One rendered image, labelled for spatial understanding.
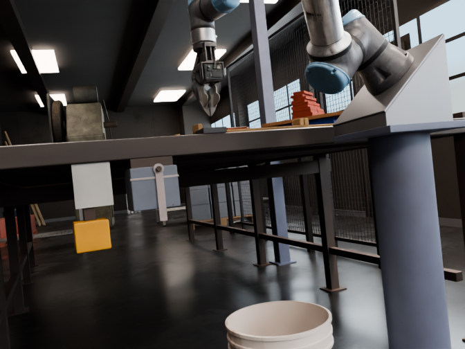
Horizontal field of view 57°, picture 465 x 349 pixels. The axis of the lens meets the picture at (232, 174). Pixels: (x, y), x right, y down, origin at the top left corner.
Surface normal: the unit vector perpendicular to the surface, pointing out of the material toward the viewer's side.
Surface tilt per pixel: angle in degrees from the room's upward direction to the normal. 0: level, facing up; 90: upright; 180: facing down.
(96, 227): 90
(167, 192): 90
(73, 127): 64
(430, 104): 90
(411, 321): 90
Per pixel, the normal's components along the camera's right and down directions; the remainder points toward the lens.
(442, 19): -0.94, 0.10
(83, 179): 0.38, -0.04
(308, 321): -0.71, 0.02
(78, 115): 0.15, -0.46
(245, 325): 0.61, -0.12
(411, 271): -0.37, 0.04
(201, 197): 0.10, -0.01
